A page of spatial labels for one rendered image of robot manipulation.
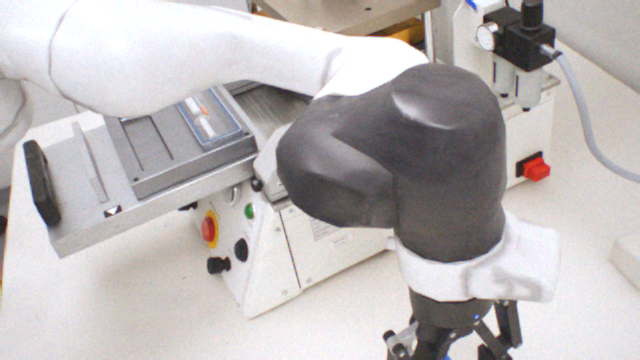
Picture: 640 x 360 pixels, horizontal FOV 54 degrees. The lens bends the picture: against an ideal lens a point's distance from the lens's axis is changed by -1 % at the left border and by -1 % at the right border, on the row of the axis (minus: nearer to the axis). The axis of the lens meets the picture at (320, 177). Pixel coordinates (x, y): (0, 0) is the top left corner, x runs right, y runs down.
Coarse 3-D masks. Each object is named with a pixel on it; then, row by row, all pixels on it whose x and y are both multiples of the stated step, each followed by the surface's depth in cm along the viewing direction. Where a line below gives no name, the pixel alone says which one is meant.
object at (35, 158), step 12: (24, 144) 85; (36, 144) 85; (36, 156) 82; (36, 168) 80; (36, 180) 78; (48, 180) 80; (36, 192) 76; (48, 192) 77; (36, 204) 75; (48, 204) 76; (48, 216) 77; (60, 216) 77
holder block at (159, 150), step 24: (120, 120) 91; (144, 120) 90; (168, 120) 87; (240, 120) 84; (120, 144) 84; (144, 144) 86; (168, 144) 82; (192, 144) 81; (240, 144) 81; (144, 168) 81; (168, 168) 78; (192, 168) 79; (144, 192) 78
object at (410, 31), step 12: (264, 12) 93; (396, 24) 84; (408, 24) 83; (420, 24) 83; (372, 36) 82; (384, 36) 82; (396, 36) 82; (408, 36) 83; (420, 36) 84; (420, 48) 85
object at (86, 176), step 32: (96, 128) 93; (256, 128) 86; (64, 160) 88; (96, 160) 86; (64, 192) 82; (96, 192) 78; (128, 192) 80; (160, 192) 79; (192, 192) 80; (64, 224) 77; (96, 224) 76; (128, 224) 78; (64, 256) 76
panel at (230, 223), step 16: (256, 192) 83; (192, 208) 107; (208, 208) 100; (224, 208) 94; (240, 208) 88; (256, 208) 84; (224, 224) 94; (240, 224) 89; (256, 224) 84; (224, 240) 94; (256, 240) 84; (224, 256) 94; (224, 272) 95; (240, 272) 89; (240, 288) 89; (240, 304) 90
